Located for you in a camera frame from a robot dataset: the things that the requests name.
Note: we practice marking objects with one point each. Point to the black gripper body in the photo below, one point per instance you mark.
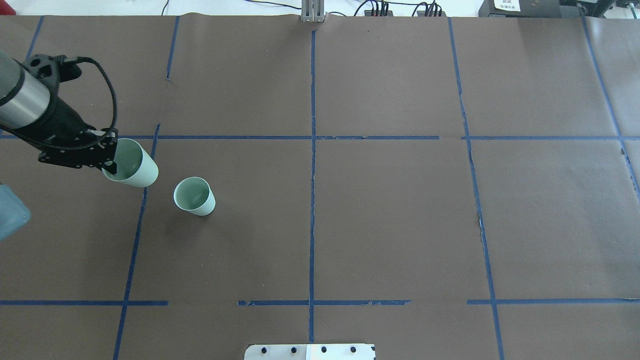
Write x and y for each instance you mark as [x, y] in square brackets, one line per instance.
[60, 121]

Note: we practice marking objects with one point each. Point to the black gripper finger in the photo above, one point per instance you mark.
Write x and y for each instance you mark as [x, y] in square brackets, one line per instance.
[110, 167]

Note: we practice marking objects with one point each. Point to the pale green cup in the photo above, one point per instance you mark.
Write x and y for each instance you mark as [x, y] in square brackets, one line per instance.
[134, 166]
[195, 196]

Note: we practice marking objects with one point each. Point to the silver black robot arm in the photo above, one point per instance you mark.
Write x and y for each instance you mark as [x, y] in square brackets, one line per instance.
[32, 110]

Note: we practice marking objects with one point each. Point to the teal blue robot part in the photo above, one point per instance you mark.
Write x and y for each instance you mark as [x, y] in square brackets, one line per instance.
[14, 214]

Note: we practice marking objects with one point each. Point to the left black power strip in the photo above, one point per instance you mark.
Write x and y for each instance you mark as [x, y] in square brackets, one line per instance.
[378, 9]

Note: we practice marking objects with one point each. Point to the black power strip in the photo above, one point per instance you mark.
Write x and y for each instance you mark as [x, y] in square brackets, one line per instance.
[378, 9]
[428, 10]

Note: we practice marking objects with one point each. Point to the brown paper table cover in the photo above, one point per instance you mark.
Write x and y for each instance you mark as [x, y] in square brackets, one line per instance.
[441, 188]

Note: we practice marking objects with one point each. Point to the right black power strip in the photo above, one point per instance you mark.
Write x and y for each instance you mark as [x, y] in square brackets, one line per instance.
[428, 10]

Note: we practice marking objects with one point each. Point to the black device with label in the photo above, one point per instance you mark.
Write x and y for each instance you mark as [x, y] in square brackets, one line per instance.
[528, 9]

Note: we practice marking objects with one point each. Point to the white metal bracket plate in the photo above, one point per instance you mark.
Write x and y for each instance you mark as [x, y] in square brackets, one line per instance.
[311, 351]

